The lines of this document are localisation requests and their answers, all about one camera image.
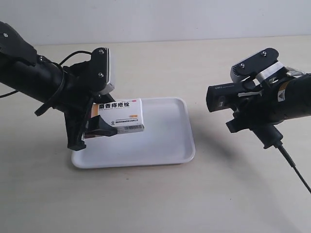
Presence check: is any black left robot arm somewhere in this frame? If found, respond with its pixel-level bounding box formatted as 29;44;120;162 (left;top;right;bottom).
0;22;117;151

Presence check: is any white red medicine box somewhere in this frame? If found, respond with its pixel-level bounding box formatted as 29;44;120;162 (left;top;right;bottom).
84;99;145;139

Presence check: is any white plastic tray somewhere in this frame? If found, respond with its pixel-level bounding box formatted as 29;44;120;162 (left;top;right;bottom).
71;97;195;169

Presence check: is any black scanner cable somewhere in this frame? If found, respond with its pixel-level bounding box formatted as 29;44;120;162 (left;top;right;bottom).
273;140;311;195

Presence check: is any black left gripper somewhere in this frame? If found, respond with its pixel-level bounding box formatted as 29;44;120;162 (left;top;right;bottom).
51;60;118;151

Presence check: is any black handheld barcode scanner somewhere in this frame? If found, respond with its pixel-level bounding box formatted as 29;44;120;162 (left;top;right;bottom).
206;82;283;149

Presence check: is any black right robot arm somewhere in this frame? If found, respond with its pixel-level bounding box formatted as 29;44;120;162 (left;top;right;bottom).
226;73;311;133

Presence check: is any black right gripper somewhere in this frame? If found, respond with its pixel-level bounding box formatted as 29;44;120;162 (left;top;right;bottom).
226;70;292;133

